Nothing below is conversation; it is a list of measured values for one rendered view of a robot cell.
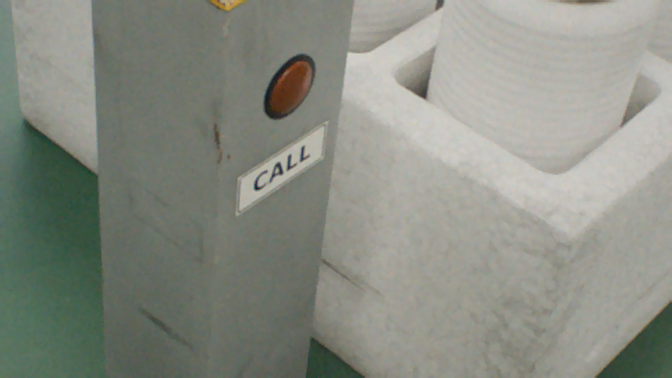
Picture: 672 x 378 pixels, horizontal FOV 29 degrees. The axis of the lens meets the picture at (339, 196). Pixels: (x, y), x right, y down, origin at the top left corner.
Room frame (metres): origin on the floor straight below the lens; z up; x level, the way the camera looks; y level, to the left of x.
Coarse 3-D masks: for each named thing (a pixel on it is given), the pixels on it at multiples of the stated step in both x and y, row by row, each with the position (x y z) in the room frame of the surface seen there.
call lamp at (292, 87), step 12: (288, 72) 0.36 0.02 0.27; (300, 72) 0.37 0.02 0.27; (276, 84) 0.36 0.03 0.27; (288, 84) 0.36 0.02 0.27; (300, 84) 0.37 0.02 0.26; (276, 96) 0.36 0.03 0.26; (288, 96) 0.36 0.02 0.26; (300, 96) 0.37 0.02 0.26; (276, 108) 0.36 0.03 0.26; (288, 108) 0.36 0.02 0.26
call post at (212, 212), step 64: (128, 0) 0.37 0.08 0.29; (192, 0) 0.35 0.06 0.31; (256, 0) 0.35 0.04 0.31; (320, 0) 0.38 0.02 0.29; (128, 64) 0.37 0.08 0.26; (192, 64) 0.35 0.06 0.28; (256, 64) 0.35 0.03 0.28; (320, 64) 0.38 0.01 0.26; (128, 128) 0.37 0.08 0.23; (192, 128) 0.35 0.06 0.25; (256, 128) 0.35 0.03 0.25; (320, 128) 0.38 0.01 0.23; (128, 192) 0.37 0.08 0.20; (192, 192) 0.35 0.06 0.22; (256, 192) 0.36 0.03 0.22; (320, 192) 0.39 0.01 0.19; (128, 256) 0.37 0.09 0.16; (192, 256) 0.35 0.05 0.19; (256, 256) 0.36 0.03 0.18; (320, 256) 0.39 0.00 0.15; (128, 320) 0.37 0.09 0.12; (192, 320) 0.35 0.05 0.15; (256, 320) 0.36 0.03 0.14
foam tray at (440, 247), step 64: (64, 0) 0.59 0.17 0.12; (64, 64) 0.59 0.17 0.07; (384, 64) 0.50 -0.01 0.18; (64, 128) 0.60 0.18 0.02; (384, 128) 0.46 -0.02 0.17; (448, 128) 0.46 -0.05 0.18; (640, 128) 0.48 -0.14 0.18; (384, 192) 0.45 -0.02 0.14; (448, 192) 0.43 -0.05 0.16; (512, 192) 0.42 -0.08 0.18; (576, 192) 0.42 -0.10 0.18; (640, 192) 0.44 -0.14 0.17; (384, 256) 0.45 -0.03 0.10; (448, 256) 0.43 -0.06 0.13; (512, 256) 0.41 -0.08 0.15; (576, 256) 0.40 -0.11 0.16; (640, 256) 0.47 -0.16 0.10; (320, 320) 0.47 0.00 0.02; (384, 320) 0.44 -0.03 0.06; (448, 320) 0.42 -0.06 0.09; (512, 320) 0.40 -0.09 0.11; (576, 320) 0.42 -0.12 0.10; (640, 320) 0.50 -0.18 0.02
